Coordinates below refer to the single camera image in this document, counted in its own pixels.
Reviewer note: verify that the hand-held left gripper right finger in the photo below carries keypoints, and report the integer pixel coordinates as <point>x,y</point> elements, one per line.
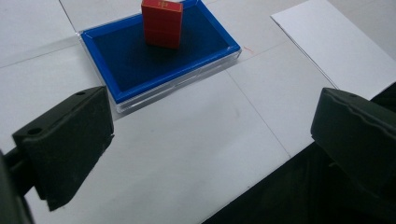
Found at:
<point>355,130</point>

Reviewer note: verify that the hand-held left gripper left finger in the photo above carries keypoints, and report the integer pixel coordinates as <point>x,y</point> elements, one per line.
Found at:
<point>68,140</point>

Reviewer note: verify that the blue plastic tray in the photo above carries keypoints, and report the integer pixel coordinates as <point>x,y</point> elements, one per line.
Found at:
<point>149,59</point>

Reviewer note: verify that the red box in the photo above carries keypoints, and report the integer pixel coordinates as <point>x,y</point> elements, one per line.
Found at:
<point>162,25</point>

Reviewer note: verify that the white paper sheet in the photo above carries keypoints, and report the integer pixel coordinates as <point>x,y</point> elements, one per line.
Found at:
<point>336,43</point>

